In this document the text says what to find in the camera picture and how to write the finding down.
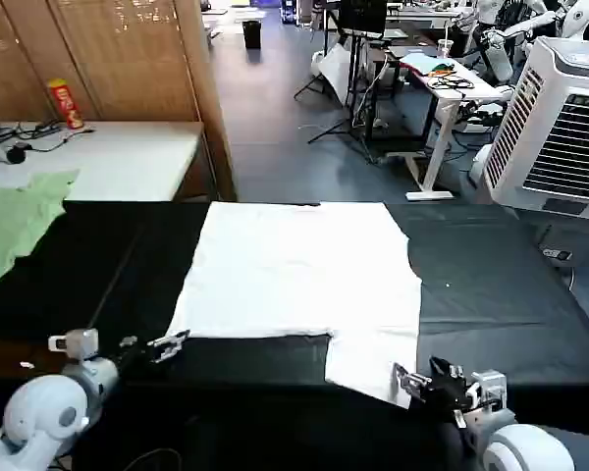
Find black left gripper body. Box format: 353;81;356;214
116;336;155;370

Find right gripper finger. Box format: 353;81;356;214
391;362;434;388
396;380;429;403

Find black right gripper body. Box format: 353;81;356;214
421;356;473;414

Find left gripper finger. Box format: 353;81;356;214
149;329;192;350
149;340;184;365

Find black table cloth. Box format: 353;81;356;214
0;200;589;471

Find white shirt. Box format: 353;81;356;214
168;200;423;411

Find power strip on floor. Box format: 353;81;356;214
539;244;573;262

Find white side table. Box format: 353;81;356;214
0;120;208;203

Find light green cloth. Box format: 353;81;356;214
0;169;81;298

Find white office desk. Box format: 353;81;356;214
385;46;508;203

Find red chips can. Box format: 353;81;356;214
46;78;86;131

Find wooden partition screen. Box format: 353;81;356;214
0;0;238;203

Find black tripod stand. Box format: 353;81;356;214
294;9;389;164

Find white reflector sheet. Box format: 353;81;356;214
310;45;353;107

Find black waste bin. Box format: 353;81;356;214
241;19;263;50

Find teal paper folder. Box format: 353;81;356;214
400;51;455;78

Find silver gas bottle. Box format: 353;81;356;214
482;40;514;82

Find white air cooler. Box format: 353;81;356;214
470;35;589;223

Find plastic cup with straw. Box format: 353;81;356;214
436;26;455;60

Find black monitor screen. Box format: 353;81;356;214
337;0;390;35

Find white humanoid robot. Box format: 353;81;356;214
470;0;589;84

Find black cable on table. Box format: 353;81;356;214
0;120;97;154

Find tangled cables on desk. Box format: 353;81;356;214
424;68;476;92

